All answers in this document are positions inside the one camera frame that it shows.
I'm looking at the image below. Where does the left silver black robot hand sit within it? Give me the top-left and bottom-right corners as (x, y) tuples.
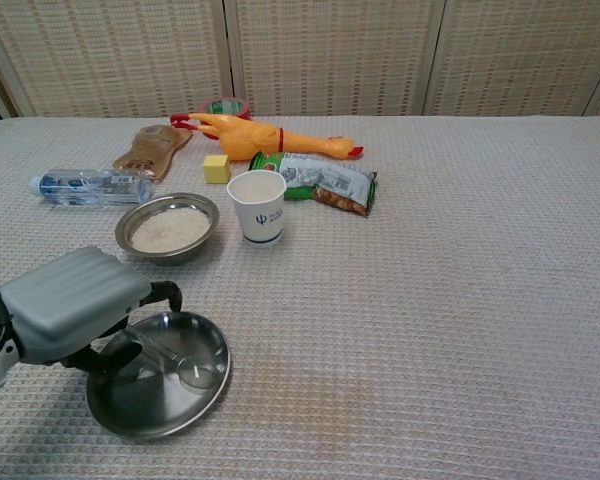
(0, 245), (184, 377)

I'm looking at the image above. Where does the metal spoon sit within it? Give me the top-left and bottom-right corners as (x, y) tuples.
(119, 327), (216, 390)

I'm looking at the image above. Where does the stainless steel bowl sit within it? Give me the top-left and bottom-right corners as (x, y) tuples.
(114, 192), (221, 267)

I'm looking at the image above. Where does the stainless steel plate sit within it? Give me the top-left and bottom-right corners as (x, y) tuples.
(86, 310), (232, 442)

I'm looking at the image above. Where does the white paper cup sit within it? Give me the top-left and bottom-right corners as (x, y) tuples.
(226, 170), (288, 248)

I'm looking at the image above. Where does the clear plastic water bottle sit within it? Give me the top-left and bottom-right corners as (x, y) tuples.
(28, 168), (155, 208)

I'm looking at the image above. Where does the brown spout pouch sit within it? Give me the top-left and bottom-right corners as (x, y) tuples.
(111, 124), (194, 182)

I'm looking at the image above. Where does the yellow cube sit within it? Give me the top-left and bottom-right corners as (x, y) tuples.
(202, 154), (231, 186)

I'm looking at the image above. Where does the yellow rubber chicken toy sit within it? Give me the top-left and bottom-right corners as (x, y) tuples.
(169, 112), (366, 163)

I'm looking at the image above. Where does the red tape roll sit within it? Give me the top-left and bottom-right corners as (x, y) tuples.
(203, 97), (254, 139)

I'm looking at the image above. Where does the green snack packet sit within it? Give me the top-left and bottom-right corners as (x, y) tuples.
(248, 151), (380, 217)

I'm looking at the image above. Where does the white waffle tablecloth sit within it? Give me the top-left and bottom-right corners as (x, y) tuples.
(0, 115), (600, 480)

